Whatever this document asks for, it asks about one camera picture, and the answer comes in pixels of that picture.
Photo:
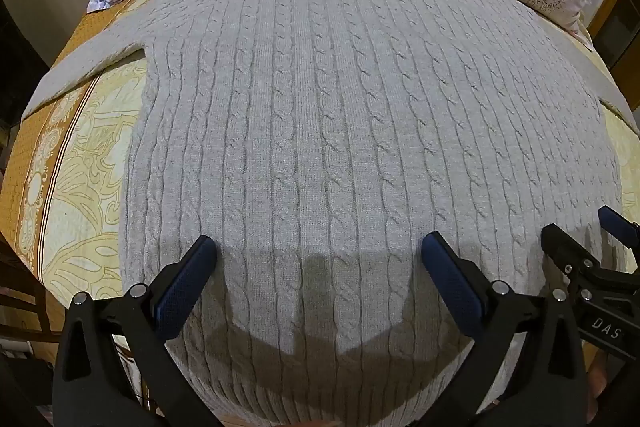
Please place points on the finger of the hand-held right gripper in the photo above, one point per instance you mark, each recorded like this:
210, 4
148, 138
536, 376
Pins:
561, 248
618, 220

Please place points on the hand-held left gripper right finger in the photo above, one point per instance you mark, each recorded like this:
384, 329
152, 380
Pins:
450, 279

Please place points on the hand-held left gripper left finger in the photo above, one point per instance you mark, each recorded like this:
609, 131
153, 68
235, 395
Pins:
185, 279

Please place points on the yellow patterned bedspread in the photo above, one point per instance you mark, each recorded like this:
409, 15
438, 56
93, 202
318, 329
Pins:
75, 187

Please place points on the dark wooden chair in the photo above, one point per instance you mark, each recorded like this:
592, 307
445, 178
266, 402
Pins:
22, 307

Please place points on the wooden bed frame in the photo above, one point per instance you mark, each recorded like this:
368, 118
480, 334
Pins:
612, 2

